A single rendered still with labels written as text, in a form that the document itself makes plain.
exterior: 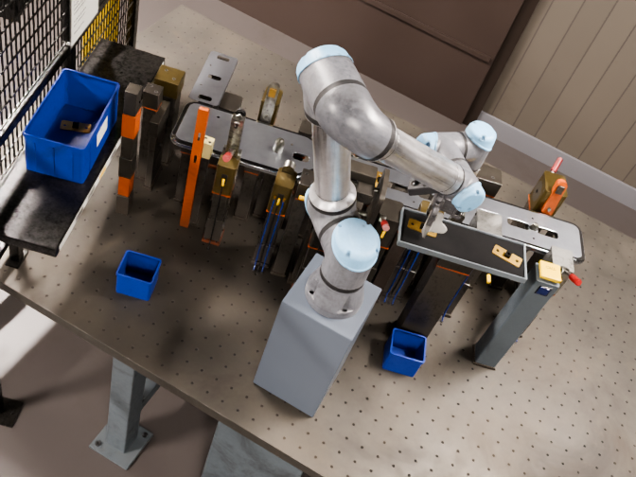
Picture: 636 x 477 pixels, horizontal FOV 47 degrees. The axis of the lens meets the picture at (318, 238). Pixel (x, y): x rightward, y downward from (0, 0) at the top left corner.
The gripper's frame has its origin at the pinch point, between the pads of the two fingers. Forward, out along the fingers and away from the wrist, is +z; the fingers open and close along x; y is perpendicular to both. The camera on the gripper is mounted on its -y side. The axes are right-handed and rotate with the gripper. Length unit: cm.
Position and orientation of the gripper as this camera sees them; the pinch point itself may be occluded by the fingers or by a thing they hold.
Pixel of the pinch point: (424, 223)
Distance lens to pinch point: 204.2
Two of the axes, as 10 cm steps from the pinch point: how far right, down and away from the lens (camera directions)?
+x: 2.6, -6.7, 6.9
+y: 9.3, 3.6, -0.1
